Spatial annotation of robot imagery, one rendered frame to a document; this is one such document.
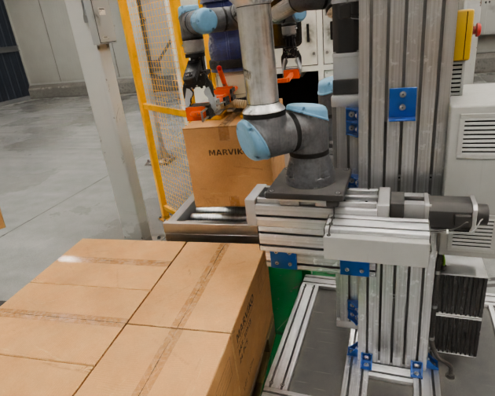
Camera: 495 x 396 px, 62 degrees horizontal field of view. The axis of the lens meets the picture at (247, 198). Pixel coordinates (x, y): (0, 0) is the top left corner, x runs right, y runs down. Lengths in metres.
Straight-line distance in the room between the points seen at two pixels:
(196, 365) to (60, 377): 0.43
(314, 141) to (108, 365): 0.95
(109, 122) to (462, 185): 2.23
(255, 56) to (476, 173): 0.70
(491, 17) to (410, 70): 9.07
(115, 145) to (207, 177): 1.12
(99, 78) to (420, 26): 2.09
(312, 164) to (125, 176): 2.00
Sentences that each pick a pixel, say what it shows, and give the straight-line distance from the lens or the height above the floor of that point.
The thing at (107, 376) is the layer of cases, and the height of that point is 0.54.
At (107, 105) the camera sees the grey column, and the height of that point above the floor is 1.10.
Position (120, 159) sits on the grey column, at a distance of 2.96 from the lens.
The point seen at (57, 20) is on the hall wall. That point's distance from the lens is 14.11.
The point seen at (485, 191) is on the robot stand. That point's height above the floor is 0.98.
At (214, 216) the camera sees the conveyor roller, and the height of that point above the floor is 0.54.
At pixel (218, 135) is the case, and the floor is 1.04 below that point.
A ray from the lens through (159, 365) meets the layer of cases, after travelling 1.40.
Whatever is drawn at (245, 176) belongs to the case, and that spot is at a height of 0.84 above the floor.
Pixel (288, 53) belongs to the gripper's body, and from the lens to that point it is 2.31.
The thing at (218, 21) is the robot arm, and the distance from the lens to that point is 1.44.
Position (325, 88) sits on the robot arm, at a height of 1.24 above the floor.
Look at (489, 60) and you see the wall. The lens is 10.53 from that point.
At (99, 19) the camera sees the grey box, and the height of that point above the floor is 1.61.
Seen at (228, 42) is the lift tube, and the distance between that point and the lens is 2.01.
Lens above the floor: 1.49
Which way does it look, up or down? 23 degrees down
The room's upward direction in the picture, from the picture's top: 6 degrees counter-clockwise
